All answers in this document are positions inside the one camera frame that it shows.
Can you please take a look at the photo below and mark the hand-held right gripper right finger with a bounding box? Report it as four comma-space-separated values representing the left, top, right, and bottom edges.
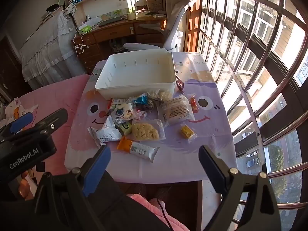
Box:
198, 145, 282, 231

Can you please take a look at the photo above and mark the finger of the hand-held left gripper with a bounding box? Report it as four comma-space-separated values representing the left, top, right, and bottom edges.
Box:
14, 108, 68, 140
0, 112, 34, 141

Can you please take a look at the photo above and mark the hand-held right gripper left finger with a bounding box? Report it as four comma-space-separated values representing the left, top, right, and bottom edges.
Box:
32, 144, 111, 231

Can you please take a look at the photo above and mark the orange and white bar packet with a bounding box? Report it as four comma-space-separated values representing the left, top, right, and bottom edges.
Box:
117, 136, 160, 163

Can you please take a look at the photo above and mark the large clear pastry packet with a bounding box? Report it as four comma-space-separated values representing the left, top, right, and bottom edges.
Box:
157, 95, 195, 126

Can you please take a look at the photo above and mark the white plastic bin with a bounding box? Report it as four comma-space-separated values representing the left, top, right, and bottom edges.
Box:
95, 48, 177, 100

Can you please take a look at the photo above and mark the white plush toy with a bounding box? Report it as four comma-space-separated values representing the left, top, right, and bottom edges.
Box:
0, 97, 39, 128

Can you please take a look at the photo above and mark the pink blanket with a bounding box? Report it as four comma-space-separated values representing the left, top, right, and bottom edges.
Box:
17, 74, 90, 171

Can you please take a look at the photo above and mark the cartoon printed tablecloth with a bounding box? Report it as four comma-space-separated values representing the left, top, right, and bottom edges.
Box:
64, 52, 239, 184

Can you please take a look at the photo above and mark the white and silver snack packet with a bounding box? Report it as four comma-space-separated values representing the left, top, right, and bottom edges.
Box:
87, 115, 123, 148

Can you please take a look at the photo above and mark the small yellow candy packet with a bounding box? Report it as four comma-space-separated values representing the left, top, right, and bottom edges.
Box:
180, 124, 195, 142

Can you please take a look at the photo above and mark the small green snack packet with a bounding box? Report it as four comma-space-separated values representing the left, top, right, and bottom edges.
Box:
115, 119, 133, 136

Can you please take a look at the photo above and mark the dark wooden cabinet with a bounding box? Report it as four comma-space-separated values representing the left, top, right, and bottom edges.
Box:
0, 36, 24, 101

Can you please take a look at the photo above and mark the pink fleece cloth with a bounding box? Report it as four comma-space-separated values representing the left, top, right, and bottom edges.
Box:
126, 193, 190, 231

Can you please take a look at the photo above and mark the yellow crispy rice packet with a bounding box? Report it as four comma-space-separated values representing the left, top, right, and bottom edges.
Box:
131, 119, 166, 141

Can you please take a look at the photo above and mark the white packet with round print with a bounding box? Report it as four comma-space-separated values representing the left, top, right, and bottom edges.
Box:
108, 102, 136, 121

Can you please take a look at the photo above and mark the white lace cover cloth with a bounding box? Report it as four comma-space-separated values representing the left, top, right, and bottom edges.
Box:
19, 11, 86, 89

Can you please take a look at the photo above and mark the red orange candy packet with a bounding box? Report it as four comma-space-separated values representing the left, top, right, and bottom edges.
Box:
189, 96, 200, 113

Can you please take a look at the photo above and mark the small pink snack packet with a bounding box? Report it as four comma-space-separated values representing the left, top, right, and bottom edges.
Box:
133, 109, 148, 121

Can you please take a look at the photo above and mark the blue snack packet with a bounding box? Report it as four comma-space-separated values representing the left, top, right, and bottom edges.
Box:
133, 94, 148, 106

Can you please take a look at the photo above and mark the clear packet of dark snack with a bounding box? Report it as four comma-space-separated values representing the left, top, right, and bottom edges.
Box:
144, 99, 157, 111

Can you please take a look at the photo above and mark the clear packet of pale snack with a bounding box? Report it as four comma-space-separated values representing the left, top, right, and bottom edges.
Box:
147, 90, 172, 101

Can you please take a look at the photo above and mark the dark red snack packet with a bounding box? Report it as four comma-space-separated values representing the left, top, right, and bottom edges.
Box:
175, 75, 185, 94

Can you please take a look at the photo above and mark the green tissue box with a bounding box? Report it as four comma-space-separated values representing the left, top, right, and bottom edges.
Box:
77, 25, 93, 34

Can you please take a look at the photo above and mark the wooden desk with drawers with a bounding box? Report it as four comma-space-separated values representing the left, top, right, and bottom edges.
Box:
73, 14, 167, 74

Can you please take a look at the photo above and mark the printed cloth bag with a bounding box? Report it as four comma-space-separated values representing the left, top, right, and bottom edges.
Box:
63, 3, 77, 20

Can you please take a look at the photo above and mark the black pan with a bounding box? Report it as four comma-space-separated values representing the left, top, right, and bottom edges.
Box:
46, 3, 62, 12

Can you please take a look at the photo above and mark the white office chair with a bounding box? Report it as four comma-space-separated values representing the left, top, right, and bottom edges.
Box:
123, 0, 201, 53

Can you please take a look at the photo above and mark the patterned storage box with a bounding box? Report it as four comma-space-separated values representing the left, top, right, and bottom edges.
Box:
147, 0, 164, 12

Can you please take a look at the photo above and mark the black cable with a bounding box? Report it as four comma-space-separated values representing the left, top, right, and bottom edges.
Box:
155, 197, 174, 231

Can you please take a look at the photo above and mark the white charging cable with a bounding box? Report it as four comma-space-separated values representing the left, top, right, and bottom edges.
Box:
72, 24, 101, 56

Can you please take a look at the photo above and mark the window frame with metal bars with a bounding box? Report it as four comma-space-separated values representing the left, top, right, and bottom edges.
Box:
192, 0, 308, 231

